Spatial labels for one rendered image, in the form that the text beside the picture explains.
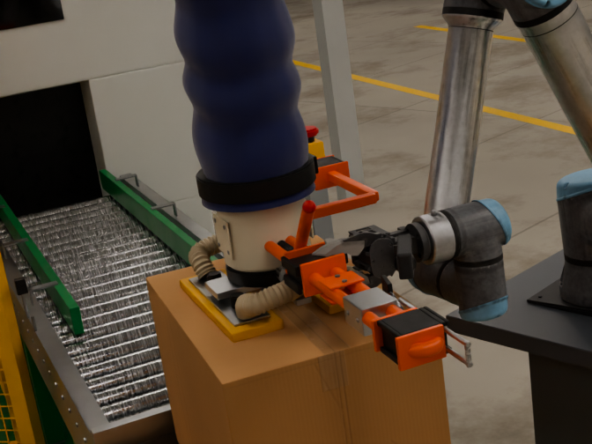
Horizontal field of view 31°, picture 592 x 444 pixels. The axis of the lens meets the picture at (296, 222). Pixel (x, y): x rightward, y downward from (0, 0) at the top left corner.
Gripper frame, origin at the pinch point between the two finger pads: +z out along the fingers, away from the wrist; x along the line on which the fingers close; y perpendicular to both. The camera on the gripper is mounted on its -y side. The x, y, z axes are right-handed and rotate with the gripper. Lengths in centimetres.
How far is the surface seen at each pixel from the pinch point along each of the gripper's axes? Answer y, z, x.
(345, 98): 344, -164, -47
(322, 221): 118, -49, -32
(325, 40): 345, -157, -15
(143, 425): 62, 24, -49
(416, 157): 410, -237, -107
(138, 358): 111, 13, -54
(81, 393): 87, 33, -49
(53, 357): 115, 35, -49
